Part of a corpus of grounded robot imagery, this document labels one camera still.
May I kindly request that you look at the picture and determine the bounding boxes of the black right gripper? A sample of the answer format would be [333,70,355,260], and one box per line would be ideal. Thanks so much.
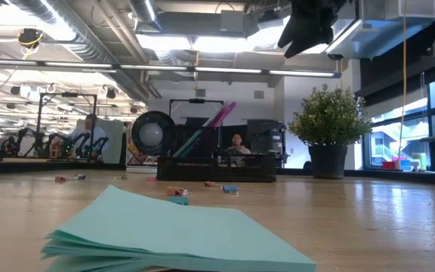
[276,0,349,60]

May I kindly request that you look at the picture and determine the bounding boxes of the mint green sticky note pad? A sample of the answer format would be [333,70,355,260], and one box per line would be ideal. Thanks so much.
[40,184,319,272]

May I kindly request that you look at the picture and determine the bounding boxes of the black mesh desk organizer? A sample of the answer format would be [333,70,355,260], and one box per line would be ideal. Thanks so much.
[156,124,278,183]

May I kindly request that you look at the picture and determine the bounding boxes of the potted green plant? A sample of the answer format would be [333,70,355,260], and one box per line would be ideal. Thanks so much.
[288,83,373,181]

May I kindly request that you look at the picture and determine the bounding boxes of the black background cabinet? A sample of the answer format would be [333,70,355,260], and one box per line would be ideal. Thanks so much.
[246,119,285,155]

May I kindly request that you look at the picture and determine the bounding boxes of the person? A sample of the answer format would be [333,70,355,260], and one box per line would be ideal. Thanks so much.
[227,132,252,167]
[66,113,108,159]

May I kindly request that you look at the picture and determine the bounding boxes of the teal eraser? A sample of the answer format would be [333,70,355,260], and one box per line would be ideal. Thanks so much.
[167,196,190,207]

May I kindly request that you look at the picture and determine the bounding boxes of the colourful printed board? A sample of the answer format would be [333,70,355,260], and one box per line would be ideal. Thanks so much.
[125,122,159,167]

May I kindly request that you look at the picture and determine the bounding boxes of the black background camera frame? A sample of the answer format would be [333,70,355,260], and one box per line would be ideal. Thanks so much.
[168,98,225,128]

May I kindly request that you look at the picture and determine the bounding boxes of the black aluminium table frame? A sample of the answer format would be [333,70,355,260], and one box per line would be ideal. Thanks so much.
[0,160,435,187]

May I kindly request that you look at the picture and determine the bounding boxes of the black background station frame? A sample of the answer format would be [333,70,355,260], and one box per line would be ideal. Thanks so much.
[35,92,98,159]

